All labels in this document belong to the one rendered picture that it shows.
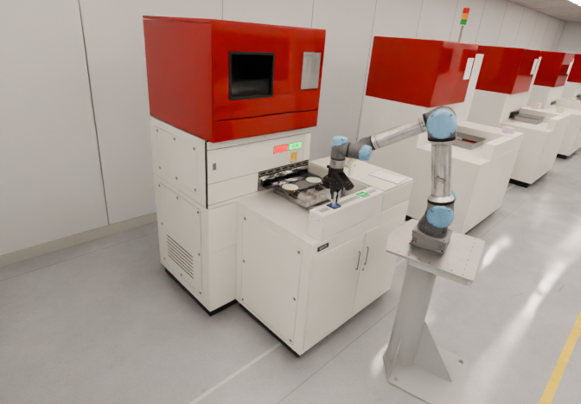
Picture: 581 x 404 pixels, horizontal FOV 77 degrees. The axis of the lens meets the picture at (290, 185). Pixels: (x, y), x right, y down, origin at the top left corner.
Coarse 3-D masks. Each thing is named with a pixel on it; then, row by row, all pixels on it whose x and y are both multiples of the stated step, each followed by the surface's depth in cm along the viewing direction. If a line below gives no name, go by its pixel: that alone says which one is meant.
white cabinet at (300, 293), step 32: (256, 224) 213; (384, 224) 231; (256, 256) 220; (288, 256) 198; (320, 256) 191; (352, 256) 215; (384, 256) 246; (256, 288) 228; (288, 288) 204; (320, 288) 201; (352, 288) 228; (384, 288) 265; (256, 320) 243; (288, 320) 211; (320, 320) 213
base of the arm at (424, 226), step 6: (420, 222) 189; (426, 222) 186; (420, 228) 188; (426, 228) 185; (432, 228) 183; (438, 228) 183; (444, 228) 184; (432, 234) 184; (438, 234) 183; (444, 234) 184
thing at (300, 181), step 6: (288, 174) 249; (294, 174) 250; (300, 174) 251; (306, 174) 252; (264, 180) 236; (270, 180) 236; (276, 180) 237; (282, 180) 238; (288, 180) 239; (294, 180) 240; (300, 180) 240; (306, 180) 241; (324, 180) 243; (300, 186) 231; (306, 186) 231
